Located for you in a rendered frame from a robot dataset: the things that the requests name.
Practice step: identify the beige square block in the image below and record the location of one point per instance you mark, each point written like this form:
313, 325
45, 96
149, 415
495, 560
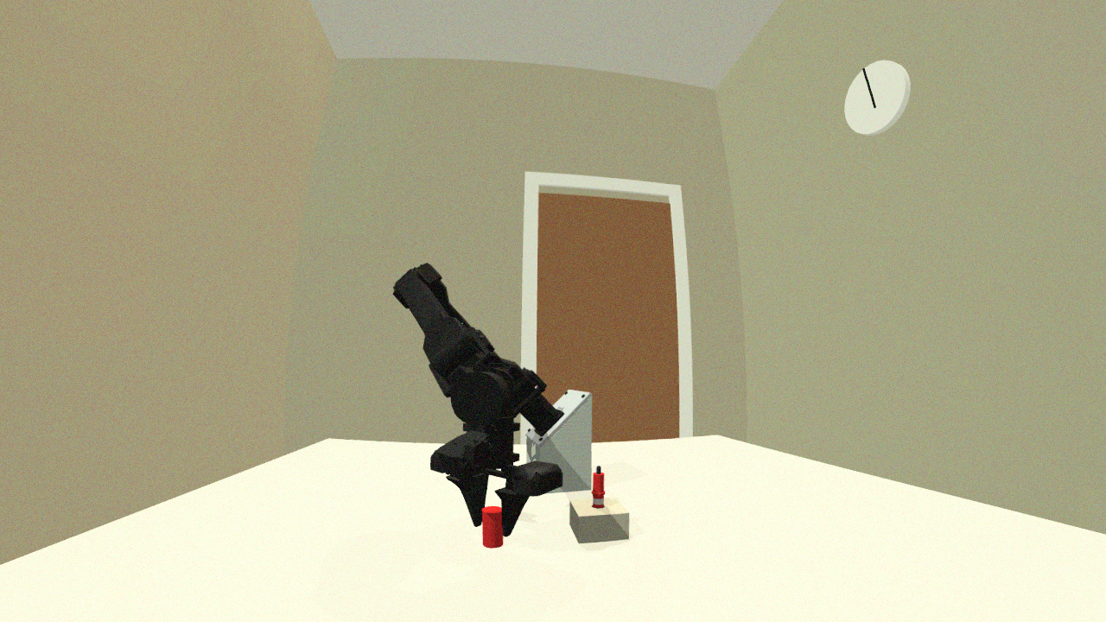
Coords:
595, 525

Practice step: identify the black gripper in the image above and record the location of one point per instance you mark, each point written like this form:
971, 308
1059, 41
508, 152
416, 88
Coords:
530, 479

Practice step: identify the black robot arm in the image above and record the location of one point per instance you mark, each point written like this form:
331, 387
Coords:
481, 384

